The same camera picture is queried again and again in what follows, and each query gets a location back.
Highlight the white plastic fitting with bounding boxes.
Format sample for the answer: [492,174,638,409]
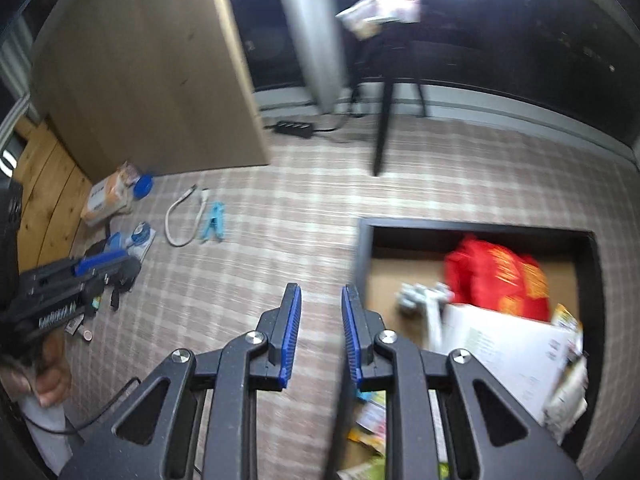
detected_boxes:
[395,282,454,319]

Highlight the black power strip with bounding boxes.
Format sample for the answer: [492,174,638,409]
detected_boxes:
[265,120,317,139]

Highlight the person's left hand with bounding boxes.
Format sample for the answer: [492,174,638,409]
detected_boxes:
[0,334,73,408]

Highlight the white crinkled packet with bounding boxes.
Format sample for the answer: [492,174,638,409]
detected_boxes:
[542,355,589,441]

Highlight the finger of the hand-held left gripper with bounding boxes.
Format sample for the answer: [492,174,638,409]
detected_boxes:
[14,287,107,347]
[22,249,142,297]

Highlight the plaid beige mat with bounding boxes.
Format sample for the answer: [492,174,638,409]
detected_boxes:
[30,110,640,480]

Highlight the orange wooden board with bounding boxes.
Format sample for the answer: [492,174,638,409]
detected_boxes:
[12,115,94,273]

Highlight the light blue packet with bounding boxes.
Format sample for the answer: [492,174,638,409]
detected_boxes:
[125,222,157,262]

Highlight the printed snack packet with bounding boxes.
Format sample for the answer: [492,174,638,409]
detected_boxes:
[80,162,143,227]

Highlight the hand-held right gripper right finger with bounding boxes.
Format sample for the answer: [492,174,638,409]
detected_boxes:
[341,283,586,480]

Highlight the white paper booklet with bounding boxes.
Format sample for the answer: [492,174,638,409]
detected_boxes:
[425,302,577,427]

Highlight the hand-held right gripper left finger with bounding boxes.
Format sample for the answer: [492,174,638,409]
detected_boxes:
[59,282,303,480]

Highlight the yellow green packet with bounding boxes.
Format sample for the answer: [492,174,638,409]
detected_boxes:
[550,304,584,334]

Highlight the white cable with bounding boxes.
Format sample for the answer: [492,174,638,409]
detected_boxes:
[165,186,211,248]

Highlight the light blue clip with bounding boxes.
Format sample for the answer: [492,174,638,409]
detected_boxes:
[200,201,227,245]

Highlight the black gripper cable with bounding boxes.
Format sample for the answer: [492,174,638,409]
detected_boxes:
[30,377,142,436]

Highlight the white items on stand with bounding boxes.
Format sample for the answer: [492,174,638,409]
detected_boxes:
[335,0,422,39]

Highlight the colourful printed packet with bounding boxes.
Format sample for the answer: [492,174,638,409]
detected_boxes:
[347,390,389,457]

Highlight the black tripod stand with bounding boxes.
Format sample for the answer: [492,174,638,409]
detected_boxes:
[350,35,432,177]

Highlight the black pouch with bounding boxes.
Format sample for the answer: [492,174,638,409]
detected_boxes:
[85,242,143,313]

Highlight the person's left forearm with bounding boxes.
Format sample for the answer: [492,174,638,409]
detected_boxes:
[19,396,76,478]

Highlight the light wooden cabinet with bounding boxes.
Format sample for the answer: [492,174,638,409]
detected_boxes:
[30,0,272,184]

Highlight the black storage container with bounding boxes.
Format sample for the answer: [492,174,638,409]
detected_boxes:
[352,217,603,480]

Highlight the red plastic bag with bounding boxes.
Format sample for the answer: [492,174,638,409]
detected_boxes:
[444,234,552,322]

